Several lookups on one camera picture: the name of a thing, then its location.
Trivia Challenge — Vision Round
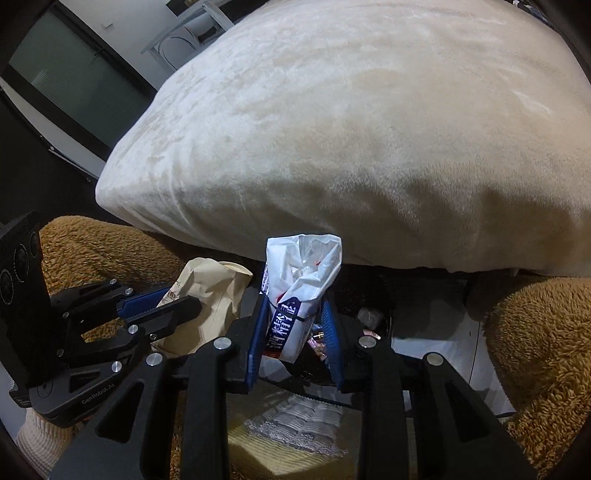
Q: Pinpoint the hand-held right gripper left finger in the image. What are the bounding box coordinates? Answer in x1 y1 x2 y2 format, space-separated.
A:
48 295 271 480

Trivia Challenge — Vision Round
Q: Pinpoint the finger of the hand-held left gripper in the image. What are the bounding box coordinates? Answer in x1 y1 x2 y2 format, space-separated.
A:
51 278 171 324
61 296 202 366

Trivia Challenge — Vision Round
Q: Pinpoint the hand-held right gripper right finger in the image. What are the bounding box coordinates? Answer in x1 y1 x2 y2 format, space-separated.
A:
321 298 539 480

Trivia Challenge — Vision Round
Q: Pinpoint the brown paper bag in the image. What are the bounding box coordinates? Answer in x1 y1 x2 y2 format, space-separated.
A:
150 257 254 356

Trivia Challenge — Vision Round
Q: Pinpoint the black trash bin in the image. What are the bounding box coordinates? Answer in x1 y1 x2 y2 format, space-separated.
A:
240 268 462 409

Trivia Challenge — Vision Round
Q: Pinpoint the white blue red packet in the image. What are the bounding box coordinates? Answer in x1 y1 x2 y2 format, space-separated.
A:
261 234 343 363

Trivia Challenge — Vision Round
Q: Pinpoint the person's left forearm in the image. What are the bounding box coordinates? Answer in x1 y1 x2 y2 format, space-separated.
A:
17 408 77 478

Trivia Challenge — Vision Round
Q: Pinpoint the person's left leg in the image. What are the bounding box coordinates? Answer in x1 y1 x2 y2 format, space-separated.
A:
39 216 185 352

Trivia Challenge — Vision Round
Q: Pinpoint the person's leg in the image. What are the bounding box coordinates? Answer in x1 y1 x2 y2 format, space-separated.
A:
482 276 591 478
39 216 185 352

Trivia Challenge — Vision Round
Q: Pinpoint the bed with beige blanket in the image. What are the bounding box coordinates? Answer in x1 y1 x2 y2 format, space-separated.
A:
95 0 591 278

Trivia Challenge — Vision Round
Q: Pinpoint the person's right leg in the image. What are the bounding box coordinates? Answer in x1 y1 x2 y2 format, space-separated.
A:
482 276 591 478

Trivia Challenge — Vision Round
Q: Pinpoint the dark glass door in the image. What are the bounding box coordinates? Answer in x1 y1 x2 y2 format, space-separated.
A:
9 9 148 160

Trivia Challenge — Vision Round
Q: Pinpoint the white desk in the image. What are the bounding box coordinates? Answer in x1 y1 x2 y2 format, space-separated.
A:
141 0 241 70

